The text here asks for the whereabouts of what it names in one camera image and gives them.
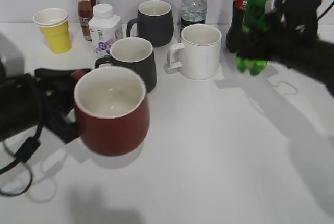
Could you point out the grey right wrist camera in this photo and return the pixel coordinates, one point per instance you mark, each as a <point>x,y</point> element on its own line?
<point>269,7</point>

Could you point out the cola bottle red label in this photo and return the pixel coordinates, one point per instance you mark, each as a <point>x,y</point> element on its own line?
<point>233,35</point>

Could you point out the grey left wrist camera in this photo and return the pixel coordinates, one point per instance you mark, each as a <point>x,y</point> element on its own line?
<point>12,60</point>

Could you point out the dark red ceramic mug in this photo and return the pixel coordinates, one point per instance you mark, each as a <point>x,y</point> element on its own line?
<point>112,109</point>

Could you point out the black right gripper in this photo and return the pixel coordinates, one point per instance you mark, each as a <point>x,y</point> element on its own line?
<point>292,35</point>

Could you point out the white ceramic mug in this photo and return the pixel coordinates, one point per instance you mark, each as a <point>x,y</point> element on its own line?
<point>197,55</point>

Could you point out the white yogurt drink bottle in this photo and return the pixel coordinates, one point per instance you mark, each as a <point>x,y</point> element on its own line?
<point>105,29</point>

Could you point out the black mug rear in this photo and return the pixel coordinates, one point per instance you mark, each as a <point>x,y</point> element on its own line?
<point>154,22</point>

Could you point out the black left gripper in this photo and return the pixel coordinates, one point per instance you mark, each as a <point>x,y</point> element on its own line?
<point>25,103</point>

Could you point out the black mug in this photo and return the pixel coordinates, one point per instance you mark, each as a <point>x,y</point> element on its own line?
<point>134,53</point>
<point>154,22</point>

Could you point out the brown coffee drink bottle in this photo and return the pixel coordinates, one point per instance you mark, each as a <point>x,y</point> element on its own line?
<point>85,14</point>

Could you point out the clear water bottle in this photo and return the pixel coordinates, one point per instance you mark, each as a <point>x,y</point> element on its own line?
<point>192,12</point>

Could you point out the black mug front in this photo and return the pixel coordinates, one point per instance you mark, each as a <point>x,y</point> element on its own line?
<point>134,53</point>

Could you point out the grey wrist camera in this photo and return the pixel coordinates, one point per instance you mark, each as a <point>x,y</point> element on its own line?
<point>269,7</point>
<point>12,60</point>

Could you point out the green plastic soda bottle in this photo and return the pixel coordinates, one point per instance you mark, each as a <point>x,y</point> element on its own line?
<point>257,7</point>

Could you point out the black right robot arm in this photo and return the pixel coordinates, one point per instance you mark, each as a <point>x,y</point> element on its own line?
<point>323,76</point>

